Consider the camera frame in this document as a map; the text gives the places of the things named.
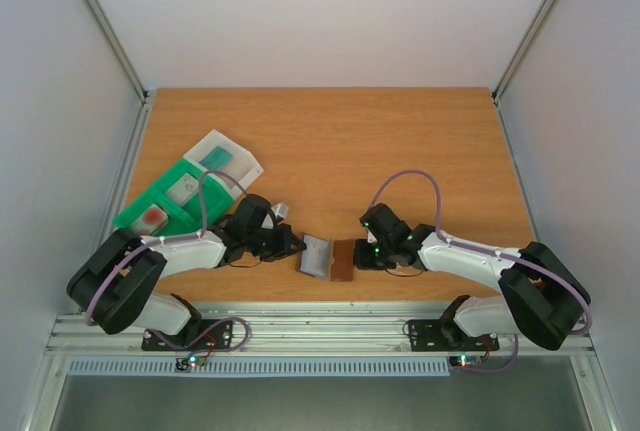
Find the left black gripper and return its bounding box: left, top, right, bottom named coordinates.
left=246, top=224, right=307, bottom=262

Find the white patterned credit card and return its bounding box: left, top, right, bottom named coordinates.
left=166, top=173, right=199, bottom=206

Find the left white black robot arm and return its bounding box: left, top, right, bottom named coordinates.
left=66, top=194, right=306, bottom=351

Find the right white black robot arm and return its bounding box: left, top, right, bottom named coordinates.
left=353, top=203, right=590, bottom=351

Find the teal card in bin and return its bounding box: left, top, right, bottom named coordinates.
left=200, top=146, right=233, bottom=170

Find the red spotted card in tray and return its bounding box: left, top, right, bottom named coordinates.
left=130, top=204, right=169, bottom=235

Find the green plastic compartment tray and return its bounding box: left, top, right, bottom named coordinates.
left=113, top=151, right=232, bottom=236

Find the white translucent plastic bin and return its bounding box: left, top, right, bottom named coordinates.
left=183, top=130, right=264, bottom=198

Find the right controller board with leds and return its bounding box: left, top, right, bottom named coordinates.
left=449, top=354, right=488, bottom=368

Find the controller board with leds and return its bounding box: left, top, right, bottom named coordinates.
left=449, top=354, right=488, bottom=368
left=174, top=356, right=207, bottom=372

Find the left controller board with leds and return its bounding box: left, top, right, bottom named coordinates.
left=174, top=356, right=207, bottom=372

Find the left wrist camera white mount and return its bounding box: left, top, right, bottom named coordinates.
left=263, top=202, right=289, bottom=229

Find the aluminium frame rail front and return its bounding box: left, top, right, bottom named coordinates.
left=45, top=300, right=596, bottom=356

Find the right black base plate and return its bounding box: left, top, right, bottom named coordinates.
left=402, top=319, right=500, bottom=353

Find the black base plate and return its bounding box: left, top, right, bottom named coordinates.
left=402, top=319, right=500, bottom=353
left=141, top=318, right=233, bottom=352

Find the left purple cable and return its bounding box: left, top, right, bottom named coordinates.
left=85, top=169, right=251, bottom=355

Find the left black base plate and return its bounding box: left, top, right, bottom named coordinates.
left=141, top=318, right=233, bottom=352

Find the grey slotted cable duct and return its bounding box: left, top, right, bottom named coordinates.
left=67, top=356, right=450, bottom=378

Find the right aluminium corner post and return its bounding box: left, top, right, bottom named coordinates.
left=491, top=0, right=560, bottom=108

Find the aluminium corner post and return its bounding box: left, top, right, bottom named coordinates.
left=491, top=0, right=560, bottom=108
left=83, top=0, right=149, bottom=104

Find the left aluminium corner post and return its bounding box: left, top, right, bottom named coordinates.
left=83, top=0, right=149, bottom=104

